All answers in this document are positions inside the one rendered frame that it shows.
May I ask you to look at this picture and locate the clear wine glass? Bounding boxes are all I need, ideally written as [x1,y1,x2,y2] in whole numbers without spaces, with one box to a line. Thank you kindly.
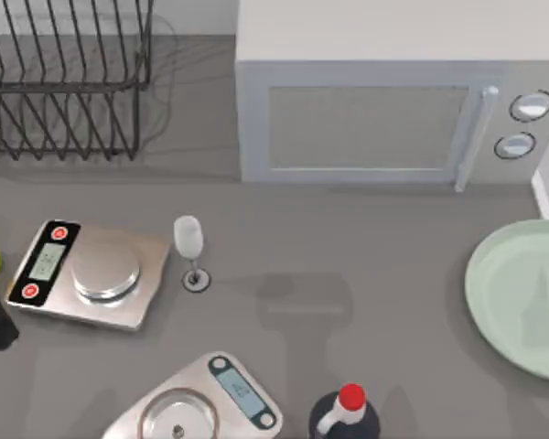
[172,215,212,293]

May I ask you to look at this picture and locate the microwave oven door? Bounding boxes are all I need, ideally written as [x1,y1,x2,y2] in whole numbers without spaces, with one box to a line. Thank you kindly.
[235,60,509,185]

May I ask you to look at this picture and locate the silver scale with black panel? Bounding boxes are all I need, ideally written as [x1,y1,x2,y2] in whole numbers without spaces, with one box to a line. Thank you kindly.
[4,219,172,333]

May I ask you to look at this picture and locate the silver scale with bowl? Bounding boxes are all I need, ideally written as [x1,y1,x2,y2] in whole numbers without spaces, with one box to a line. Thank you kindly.
[101,350,285,439]

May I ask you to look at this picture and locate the dark bottle with red cap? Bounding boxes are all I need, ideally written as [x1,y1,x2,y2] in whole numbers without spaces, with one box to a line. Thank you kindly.
[307,382,382,439]

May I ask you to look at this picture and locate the pale microwave oven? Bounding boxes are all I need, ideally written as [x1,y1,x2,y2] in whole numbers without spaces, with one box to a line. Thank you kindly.
[234,0,549,193]

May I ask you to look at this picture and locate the small microwave knob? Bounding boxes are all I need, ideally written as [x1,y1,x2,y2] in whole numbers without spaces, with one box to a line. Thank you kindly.
[493,131,537,161]

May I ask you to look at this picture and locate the pale green plate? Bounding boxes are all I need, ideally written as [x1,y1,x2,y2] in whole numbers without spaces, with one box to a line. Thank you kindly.
[464,219,549,384]

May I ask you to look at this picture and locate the large microwave knob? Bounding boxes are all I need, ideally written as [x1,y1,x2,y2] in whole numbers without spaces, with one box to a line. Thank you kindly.
[508,90,549,123]

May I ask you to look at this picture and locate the microwave door handle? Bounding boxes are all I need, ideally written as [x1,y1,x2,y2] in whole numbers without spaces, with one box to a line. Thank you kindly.
[454,85,500,193]

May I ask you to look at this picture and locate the dark wire dish rack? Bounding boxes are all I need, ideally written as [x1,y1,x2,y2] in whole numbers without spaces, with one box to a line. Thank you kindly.
[0,0,155,162]

